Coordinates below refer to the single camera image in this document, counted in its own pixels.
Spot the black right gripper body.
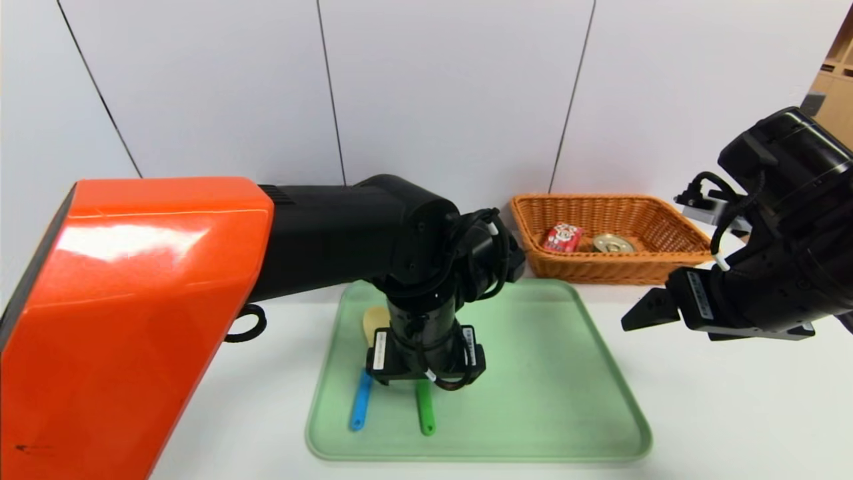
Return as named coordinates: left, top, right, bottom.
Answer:
left=666, top=266, right=788, bottom=341

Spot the tin can with gold lid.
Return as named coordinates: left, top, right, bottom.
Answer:
left=592, top=233, right=637, bottom=254

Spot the red drink carton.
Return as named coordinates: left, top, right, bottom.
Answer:
left=543, top=223, right=585, bottom=254

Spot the yellow pasta fork green handle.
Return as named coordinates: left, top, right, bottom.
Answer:
left=416, top=380, right=436, bottom=437

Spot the yellow spoon with blue handle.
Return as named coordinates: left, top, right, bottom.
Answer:
left=351, top=307, right=393, bottom=431

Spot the orange wicker basket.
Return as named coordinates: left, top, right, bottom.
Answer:
left=510, top=194, right=715, bottom=286

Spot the light green plastic tray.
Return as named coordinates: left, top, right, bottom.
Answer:
left=306, top=278, right=652, bottom=462

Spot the light wooden cabinet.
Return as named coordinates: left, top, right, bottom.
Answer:
left=806, top=7, right=853, bottom=151

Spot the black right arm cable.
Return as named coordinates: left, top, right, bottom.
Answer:
left=692, top=171, right=760, bottom=267

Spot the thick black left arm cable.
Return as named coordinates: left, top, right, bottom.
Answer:
left=225, top=304, right=268, bottom=344

